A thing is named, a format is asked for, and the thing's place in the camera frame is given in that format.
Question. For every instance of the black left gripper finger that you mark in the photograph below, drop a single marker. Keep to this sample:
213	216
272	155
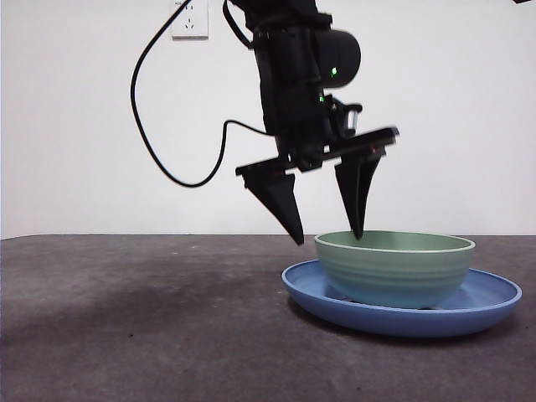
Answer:
354	192
280	201

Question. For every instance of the green bowl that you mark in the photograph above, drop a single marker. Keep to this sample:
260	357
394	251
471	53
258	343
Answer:
393	272

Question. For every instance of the blue plate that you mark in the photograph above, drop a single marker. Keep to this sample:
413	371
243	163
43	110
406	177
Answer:
398	324

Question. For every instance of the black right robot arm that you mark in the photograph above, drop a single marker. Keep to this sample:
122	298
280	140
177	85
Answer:
525	1

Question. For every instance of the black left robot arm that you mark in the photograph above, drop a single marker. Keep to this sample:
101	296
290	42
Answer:
289	84

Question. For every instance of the white wall socket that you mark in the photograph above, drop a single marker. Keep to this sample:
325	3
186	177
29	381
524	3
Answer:
189	21

